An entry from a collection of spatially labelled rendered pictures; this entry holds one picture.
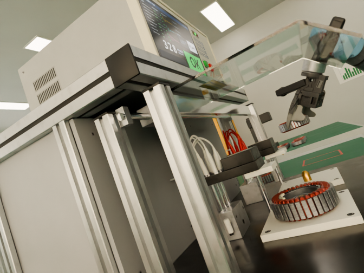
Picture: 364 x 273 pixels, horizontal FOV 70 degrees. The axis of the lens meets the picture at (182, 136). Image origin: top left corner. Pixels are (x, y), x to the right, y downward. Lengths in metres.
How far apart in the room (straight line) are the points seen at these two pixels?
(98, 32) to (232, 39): 5.74
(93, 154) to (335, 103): 5.57
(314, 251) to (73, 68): 0.57
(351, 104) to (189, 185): 5.59
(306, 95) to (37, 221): 0.88
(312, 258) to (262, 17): 6.00
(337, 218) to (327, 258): 0.09
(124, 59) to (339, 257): 0.36
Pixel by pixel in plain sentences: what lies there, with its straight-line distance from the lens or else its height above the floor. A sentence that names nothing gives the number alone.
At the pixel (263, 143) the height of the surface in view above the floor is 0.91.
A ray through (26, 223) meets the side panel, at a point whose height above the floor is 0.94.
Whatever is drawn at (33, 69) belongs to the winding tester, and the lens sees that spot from 0.76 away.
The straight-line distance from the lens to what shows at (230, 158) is 0.50.
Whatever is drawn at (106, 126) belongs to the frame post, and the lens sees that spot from 0.41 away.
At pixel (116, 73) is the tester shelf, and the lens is 0.38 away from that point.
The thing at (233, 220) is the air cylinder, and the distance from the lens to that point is 0.52.
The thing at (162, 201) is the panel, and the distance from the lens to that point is 0.56.
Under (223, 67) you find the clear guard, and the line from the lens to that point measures 0.44.
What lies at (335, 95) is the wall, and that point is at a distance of 5.86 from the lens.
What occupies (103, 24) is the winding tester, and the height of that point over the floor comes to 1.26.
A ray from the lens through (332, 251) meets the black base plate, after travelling 0.40.
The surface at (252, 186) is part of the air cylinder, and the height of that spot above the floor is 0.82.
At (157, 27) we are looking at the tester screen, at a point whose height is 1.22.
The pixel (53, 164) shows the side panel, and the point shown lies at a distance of 0.51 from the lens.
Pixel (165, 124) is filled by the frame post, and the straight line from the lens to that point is 0.36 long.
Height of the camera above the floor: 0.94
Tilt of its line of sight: 6 degrees up
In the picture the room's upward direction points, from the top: 21 degrees counter-clockwise
